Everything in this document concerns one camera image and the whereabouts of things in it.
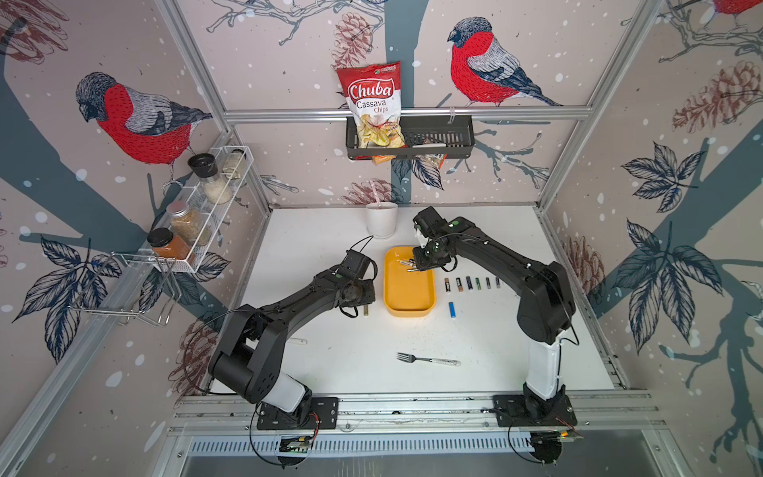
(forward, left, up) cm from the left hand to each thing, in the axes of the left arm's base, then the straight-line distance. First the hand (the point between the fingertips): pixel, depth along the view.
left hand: (374, 290), depth 90 cm
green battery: (+5, -35, -7) cm, 36 cm away
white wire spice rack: (+13, +47, +29) cm, 57 cm away
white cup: (+27, -2, +2) cm, 27 cm away
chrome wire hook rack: (-15, +47, +28) cm, 56 cm away
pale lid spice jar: (+25, +41, +28) cm, 56 cm away
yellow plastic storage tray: (+1, -10, -3) cm, 11 cm away
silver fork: (-19, -11, -6) cm, 22 cm away
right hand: (+7, -14, +4) cm, 17 cm away
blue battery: (-3, -25, -6) cm, 26 cm away
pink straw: (+37, +1, +5) cm, 38 cm away
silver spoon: (-14, +22, -6) cm, 27 cm away
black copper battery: (+5, -24, -6) cm, 25 cm away
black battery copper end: (+5, -28, -6) cm, 29 cm away
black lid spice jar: (+14, +42, +29) cm, 53 cm away
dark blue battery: (+6, -31, -6) cm, 33 cm away
